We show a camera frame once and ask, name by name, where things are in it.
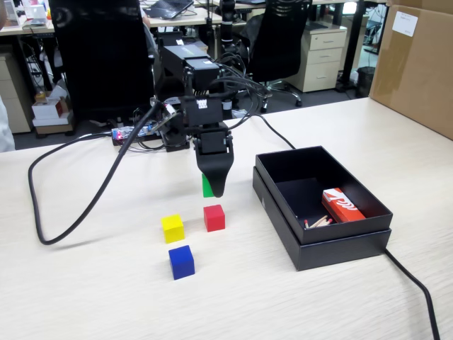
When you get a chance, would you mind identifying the camera circuit board module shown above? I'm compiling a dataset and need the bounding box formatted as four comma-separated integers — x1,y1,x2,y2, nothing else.
151,98,178,125

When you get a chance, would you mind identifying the white label sticker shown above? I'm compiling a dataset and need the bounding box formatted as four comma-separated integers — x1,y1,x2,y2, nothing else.
392,11,419,37

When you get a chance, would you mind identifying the black robot base clamp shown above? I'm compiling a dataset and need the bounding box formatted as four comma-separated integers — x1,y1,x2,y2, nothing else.
161,140,193,154

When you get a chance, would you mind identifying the thick black looping cable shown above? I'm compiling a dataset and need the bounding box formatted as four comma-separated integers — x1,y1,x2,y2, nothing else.
27,101,173,247

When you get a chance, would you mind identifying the large brown cardboard box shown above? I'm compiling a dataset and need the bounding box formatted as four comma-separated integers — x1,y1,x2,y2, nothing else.
367,0,453,142

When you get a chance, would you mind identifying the red cube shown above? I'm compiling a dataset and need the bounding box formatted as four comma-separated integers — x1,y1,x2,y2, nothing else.
203,204,227,233

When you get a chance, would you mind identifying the green cube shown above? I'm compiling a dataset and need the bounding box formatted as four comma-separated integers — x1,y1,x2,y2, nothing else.
201,173,216,198

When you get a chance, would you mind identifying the tall-backed black office chair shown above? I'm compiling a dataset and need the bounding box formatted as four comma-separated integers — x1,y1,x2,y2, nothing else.
47,0,157,123

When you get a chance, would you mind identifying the yellow cube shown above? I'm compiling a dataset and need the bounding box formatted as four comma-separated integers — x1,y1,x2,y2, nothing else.
161,213,185,244

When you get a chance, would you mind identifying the blue cube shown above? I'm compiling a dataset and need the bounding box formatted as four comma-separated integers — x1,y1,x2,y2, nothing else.
168,244,196,281

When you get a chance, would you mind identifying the orange matchbox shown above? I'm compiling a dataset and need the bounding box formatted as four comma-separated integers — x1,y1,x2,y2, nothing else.
321,187,367,224

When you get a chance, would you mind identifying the thick black power cable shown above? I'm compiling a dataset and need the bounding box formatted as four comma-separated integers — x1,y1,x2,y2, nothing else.
247,113,442,340

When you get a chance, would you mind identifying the light wooden office desk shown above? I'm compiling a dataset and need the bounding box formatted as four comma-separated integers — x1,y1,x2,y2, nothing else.
0,5,224,38

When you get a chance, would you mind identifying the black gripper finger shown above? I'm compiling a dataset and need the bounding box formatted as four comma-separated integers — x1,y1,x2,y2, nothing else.
196,152,234,198

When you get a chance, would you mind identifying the black open cardboard box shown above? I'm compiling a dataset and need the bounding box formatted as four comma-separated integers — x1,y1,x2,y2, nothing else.
252,144,394,272

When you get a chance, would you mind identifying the beige side cabinet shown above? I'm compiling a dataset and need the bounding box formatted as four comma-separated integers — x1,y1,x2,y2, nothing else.
0,52,35,135

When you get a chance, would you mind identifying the white cartons stack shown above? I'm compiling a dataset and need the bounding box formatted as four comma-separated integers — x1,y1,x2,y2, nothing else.
30,88,76,139

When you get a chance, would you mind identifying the black office chair with wheels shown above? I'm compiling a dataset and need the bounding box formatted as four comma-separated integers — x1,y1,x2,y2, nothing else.
242,0,313,108

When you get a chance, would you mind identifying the open laptop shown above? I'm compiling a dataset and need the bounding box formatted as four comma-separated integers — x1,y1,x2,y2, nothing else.
142,0,196,21

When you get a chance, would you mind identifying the beige drawer pedestal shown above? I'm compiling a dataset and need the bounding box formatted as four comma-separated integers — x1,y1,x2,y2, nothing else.
285,26,348,94

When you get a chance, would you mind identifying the controller circuit board with LEDs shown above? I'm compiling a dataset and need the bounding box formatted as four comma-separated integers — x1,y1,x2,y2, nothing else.
110,123,167,147

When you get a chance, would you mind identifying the black arm wire bundle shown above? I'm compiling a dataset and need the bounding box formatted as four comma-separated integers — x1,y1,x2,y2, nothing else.
208,52,274,114

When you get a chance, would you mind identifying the black trash bin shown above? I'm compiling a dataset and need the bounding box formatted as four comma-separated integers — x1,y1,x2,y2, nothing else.
355,66,377,99

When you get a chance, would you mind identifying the black pole stand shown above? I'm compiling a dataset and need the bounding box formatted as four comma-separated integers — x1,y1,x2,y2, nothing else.
219,0,237,49

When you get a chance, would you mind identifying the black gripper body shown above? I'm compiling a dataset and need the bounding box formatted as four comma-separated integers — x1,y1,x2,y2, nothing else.
193,122,235,157

